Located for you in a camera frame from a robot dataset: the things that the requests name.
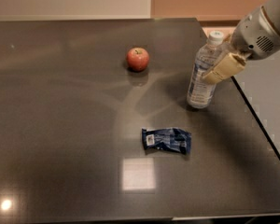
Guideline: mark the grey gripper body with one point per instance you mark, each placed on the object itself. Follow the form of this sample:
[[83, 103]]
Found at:
[[254, 34]]

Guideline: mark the blue label plastic water bottle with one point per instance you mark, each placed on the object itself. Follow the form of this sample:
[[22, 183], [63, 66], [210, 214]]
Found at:
[[200, 93]]

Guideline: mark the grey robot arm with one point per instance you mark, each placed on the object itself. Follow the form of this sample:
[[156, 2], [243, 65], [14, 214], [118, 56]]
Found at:
[[272, 8]]

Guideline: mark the red apple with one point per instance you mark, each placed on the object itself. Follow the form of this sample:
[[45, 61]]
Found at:
[[137, 59]]

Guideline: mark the blue crumpled snack wrapper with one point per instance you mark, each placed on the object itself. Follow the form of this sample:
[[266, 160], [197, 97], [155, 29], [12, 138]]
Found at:
[[168, 139]]

